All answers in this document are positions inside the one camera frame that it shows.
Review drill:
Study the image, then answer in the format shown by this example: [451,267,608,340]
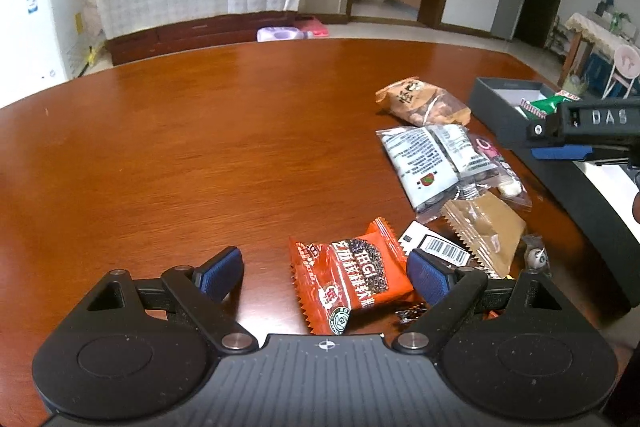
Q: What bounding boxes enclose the brown nut packet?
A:
[375,77,472,128]

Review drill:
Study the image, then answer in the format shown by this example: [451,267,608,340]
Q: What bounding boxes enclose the orange snack packet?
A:
[289,217,417,336]

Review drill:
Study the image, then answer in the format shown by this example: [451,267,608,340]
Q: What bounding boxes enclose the clear-wrapped white candy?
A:
[521,234,552,279]

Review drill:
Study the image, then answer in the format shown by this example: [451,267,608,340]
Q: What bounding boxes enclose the white chest freezer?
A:
[0,0,107,108]

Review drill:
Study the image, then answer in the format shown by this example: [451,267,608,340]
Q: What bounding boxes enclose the grey box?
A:
[467,77,640,310]

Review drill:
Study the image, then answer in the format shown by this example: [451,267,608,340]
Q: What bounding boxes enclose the white folding chair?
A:
[601,44,640,100]

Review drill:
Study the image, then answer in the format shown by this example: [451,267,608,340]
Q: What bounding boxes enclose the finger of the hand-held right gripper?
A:
[525,119,596,162]

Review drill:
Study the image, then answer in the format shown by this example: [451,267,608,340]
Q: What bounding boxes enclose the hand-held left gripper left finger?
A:
[87,246,258,353]

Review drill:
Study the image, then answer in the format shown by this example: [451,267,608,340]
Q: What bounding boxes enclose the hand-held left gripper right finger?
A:
[392,249,563,353]

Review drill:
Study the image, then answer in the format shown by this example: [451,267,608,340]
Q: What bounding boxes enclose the purple plastic bottle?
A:
[256,27,314,43]

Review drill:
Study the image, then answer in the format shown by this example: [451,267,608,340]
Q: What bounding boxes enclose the green and red snack packet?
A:
[519,89,583,118]

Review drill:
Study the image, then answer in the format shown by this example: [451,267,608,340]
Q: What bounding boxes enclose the dark red candy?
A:
[395,302,428,326]

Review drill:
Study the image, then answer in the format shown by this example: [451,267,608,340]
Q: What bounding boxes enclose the brown-white barcode snack bar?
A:
[399,221,474,269]

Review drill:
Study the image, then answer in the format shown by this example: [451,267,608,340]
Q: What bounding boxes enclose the pink slippers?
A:
[294,17,332,39]

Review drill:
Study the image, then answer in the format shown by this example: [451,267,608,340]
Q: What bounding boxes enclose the white printed seed packet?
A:
[376,124,495,210]

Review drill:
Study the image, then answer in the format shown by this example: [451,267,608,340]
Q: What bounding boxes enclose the blue plastic stool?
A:
[582,52,615,96]

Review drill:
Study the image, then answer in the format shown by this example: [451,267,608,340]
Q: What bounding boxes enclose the side table with cream cloth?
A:
[564,11,640,84]

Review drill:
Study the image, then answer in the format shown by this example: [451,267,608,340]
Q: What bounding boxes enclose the brown kraft paper packet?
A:
[440,192,527,279]

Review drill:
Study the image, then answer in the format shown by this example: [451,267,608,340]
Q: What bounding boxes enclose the clear packet with pink label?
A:
[414,132,533,224]

